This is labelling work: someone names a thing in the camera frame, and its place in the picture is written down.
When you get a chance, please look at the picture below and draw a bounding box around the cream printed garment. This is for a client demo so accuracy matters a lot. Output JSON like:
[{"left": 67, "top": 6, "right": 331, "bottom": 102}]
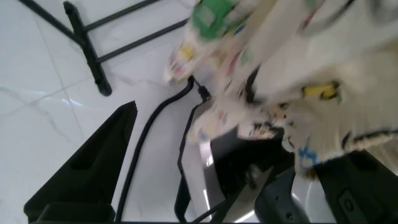
[{"left": 163, "top": 0, "right": 398, "bottom": 181}]

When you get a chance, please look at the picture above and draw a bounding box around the black cable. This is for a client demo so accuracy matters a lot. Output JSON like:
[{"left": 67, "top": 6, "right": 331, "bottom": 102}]
[{"left": 114, "top": 76, "right": 195, "bottom": 223}]

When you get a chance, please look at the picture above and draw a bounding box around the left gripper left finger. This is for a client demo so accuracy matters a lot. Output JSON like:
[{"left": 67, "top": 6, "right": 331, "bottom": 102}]
[{"left": 24, "top": 100, "right": 139, "bottom": 223}]

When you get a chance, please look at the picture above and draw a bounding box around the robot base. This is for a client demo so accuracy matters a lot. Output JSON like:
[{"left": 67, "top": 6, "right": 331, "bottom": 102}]
[{"left": 174, "top": 99, "right": 338, "bottom": 223}]

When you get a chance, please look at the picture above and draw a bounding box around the black clothes rack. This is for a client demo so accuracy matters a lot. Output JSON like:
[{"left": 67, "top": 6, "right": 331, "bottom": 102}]
[{"left": 18, "top": 0, "right": 190, "bottom": 97}]

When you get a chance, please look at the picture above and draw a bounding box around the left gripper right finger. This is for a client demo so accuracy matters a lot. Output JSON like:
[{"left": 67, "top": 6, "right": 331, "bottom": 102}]
[{"left": 313, "top": 150, "right": 398, "bottom": 224}]

